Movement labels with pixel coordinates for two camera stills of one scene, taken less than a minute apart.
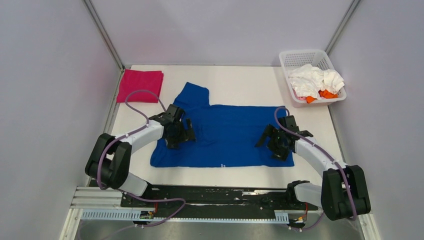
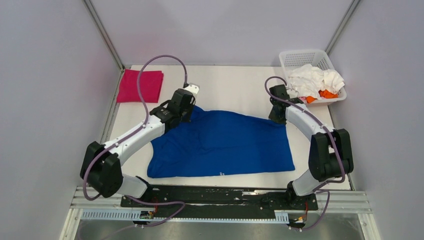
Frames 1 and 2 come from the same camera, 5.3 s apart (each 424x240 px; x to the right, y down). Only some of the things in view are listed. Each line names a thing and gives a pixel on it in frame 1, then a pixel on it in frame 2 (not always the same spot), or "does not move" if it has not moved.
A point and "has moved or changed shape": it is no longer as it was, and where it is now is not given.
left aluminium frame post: x=104 y=32 does not move
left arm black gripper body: x=177 y=136 → x=186 y=113
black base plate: x=216 y=199 does not move
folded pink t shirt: x=133 y=80 does not move
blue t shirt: x=225 y=135 has moved or changed shape
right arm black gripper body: x=275 y=145 → x=276 y=118
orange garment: x=324 y=93 does not move
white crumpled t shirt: x=308 y=80 does not move
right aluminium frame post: x=339 y=33 does not move
